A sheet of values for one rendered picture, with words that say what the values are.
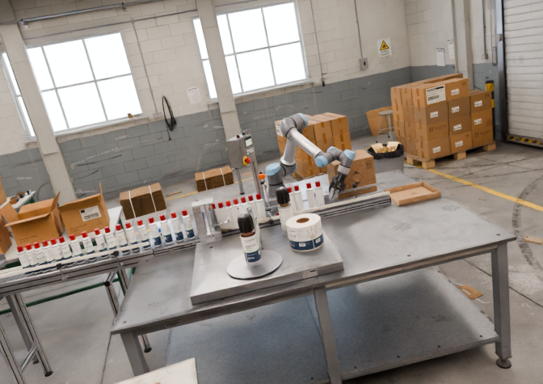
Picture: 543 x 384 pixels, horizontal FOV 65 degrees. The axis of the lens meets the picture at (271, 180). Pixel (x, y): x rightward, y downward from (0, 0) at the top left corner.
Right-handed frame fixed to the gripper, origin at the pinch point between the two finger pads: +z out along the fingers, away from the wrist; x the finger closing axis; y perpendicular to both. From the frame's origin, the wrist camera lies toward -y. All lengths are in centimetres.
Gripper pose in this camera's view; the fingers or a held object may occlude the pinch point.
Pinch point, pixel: (330, 198)
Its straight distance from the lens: 296.0
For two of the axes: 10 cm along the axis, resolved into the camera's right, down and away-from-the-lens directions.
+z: -3.3, 9.2, 2.1
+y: 1.2, 2.6, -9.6
